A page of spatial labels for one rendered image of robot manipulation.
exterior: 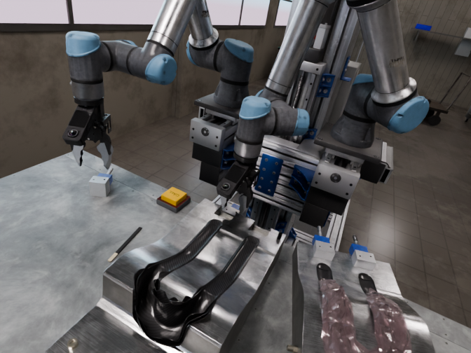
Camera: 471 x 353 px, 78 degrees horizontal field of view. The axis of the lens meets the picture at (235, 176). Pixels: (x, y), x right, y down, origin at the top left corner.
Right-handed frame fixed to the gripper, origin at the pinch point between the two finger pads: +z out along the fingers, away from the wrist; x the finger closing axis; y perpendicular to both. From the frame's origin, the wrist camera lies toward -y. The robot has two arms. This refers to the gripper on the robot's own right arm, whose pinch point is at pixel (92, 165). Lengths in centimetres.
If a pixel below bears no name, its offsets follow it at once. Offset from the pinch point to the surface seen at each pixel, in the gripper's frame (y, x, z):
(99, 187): 1.6, -0.7, 8.8
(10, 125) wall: 119, 104, 51
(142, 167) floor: 152, 23, 93
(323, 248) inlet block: -20, -66, 4
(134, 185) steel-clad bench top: 10.2, -9.1, 12.6
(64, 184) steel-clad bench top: 6.0, 12.6, 12.5
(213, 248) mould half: -24.5, -37.1, 4.2
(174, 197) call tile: 0.6, -24.0, 8.9
